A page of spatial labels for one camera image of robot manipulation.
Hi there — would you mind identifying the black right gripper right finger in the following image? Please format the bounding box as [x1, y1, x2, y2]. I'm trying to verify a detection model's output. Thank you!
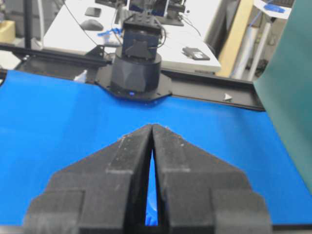
[153, 124, 273, 234]

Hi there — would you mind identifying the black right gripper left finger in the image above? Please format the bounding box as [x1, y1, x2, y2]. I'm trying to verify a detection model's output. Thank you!
[23, 124, 152, 234]

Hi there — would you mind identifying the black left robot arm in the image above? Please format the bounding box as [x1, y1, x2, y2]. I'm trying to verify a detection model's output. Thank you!
[111, 13, 162, 93]

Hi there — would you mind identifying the blue table mat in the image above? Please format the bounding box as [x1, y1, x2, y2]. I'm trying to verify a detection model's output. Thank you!
[0, 71, 312, 226]

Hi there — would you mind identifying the dark green board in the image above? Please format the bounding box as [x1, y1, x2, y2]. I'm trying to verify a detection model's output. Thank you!
[253, 0, 312, 169]

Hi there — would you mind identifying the black box on desk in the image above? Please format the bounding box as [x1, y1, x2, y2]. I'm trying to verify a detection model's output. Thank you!
[182, 47, 210, 60]

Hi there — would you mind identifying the black computer mouse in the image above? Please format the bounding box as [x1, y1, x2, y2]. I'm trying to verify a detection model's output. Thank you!
[80, 19, 104, 31]

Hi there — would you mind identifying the white background desk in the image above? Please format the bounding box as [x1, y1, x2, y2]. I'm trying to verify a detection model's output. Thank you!
[43, 0, 221, 72]

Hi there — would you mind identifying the black aluminium frame rail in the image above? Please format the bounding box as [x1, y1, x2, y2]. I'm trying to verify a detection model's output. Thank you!
[0, 44, 265, 111]

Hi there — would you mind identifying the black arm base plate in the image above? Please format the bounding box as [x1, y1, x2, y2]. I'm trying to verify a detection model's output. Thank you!
[95, 65, 172, 101]

